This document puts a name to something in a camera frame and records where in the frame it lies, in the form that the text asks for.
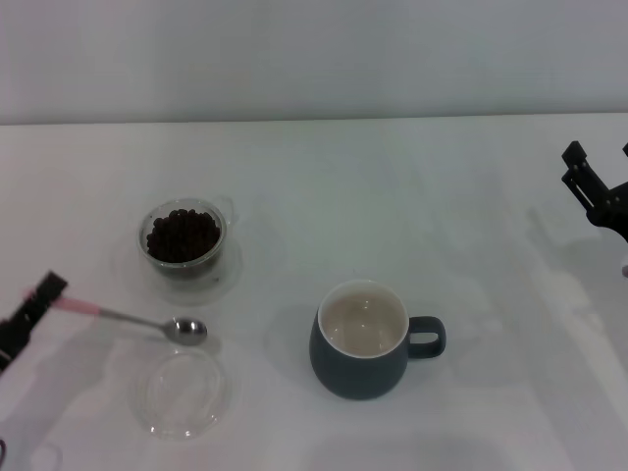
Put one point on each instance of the clear glass spoon dish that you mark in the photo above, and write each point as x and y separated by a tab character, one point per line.
172	407

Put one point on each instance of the clear glass cup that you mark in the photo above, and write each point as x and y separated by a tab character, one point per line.
153	255

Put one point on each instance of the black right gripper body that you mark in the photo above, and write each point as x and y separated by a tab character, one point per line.
618	211

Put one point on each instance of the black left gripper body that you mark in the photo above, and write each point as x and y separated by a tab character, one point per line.
12	343

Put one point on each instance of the clear glass saucer under cup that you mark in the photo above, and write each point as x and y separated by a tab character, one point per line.
225	279

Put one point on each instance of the dark blue ceramic mug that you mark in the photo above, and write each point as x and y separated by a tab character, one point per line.
353	375

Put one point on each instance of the coffee beans in glass cup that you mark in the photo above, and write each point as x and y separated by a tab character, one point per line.
184	235

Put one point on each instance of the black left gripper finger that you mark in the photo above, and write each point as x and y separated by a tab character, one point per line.
44	299

